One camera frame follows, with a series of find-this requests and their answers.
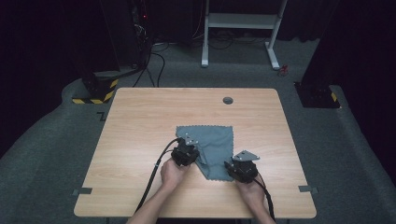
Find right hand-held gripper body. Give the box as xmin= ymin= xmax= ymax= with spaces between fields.
xmin=229 ymin=149 xmax=262 ymax=185

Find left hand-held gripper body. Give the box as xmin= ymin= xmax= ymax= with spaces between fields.
xmin=170 ymin=133 xmax=201 ymax=167

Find grey-blue cloth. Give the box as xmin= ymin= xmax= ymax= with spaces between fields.
xmin=176 ymin=124 xmax=235 ymax=182

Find person's right hand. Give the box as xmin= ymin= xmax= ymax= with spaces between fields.
xmin=235 ymin=178 xmax=266 ymax=208

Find person's left hand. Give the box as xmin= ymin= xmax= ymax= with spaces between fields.
xmin=160 ymin=158 xmax=191 ymax=191

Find grey tape piece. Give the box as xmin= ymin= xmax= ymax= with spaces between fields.
xmin=72 ymin=187 xmax=93 ymax=196
xmin=298 ymin=185 xmax=319 ymax=194

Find black yellow-striped stand base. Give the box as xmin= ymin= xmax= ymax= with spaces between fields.
xmin=72 ymin=70 xmax=120 ymax=105

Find white metal stand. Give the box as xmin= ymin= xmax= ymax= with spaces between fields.
xmin=200 ymin=0 xmax=289 ymax=71

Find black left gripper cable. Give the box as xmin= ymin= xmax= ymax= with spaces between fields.
xmin=134 ymin=138 xmax=181 ymax=216

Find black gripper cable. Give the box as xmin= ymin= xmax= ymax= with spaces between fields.
xmin=252 ymin=172 xmax=276 ymax=222
xmin=134 ymin=138 xmax=181 ymax=216

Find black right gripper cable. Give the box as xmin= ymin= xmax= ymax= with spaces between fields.
xmin=252 ymin=172 xmax=276 ymax=222

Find black floor cables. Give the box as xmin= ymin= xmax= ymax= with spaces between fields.
xmin=132 ymin=50 xmax=166 ymax=88

